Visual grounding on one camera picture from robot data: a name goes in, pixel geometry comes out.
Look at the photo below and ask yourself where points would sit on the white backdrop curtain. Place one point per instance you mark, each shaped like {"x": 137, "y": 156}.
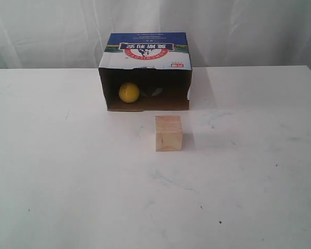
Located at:
{"x": 220, "y": 33}

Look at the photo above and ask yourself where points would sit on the printed cardboard box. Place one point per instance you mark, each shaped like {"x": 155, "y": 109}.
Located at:
{"x": 158, "y": 63}

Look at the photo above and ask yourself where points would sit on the yellow tennis ball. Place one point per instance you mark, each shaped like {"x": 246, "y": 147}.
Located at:
{"x": 129, "y": 92}

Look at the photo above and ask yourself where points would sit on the wooden cube block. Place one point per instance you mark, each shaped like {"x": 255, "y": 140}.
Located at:
{"x": 168, "y": 133}

